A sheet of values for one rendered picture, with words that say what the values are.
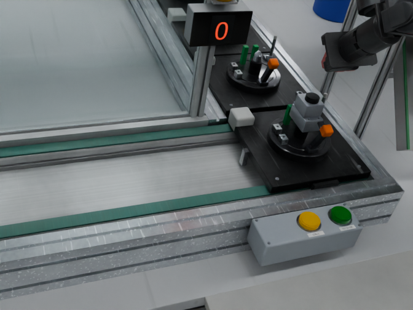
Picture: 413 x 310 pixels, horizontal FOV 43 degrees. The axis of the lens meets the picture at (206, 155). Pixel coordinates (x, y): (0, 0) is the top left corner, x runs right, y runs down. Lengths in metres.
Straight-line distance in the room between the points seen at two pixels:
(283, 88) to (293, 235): 0.48
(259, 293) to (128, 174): 0.36
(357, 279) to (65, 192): 0.60
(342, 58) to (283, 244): 0.35
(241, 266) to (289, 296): 0.11
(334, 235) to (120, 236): 0.40
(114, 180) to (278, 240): 0.35
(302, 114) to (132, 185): 0.38
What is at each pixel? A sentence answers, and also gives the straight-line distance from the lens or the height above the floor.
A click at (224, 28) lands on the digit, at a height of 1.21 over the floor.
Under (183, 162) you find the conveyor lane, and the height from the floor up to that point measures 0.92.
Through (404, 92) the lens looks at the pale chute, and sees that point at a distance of 1.22.
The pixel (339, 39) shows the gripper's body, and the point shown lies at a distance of 1.00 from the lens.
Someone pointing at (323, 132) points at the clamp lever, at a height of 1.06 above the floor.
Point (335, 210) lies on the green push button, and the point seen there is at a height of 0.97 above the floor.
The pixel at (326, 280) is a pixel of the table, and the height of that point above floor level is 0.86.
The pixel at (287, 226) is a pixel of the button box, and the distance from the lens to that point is 1.00.
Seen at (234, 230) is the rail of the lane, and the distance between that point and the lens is 1.01.
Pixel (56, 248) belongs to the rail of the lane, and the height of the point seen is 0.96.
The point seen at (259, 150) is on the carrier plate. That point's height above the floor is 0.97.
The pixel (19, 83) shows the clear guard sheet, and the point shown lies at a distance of 1.08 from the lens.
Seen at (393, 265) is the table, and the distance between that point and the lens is 1.17.
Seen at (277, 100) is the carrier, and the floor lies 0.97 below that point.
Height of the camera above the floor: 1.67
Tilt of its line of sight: 40 degrees down
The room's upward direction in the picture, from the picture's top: 11 degrees clockwise
